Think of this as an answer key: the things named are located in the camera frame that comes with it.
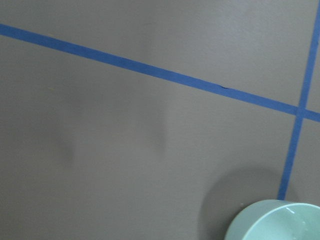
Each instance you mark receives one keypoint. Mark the pale green bowl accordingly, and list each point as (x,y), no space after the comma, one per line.
(276,220)

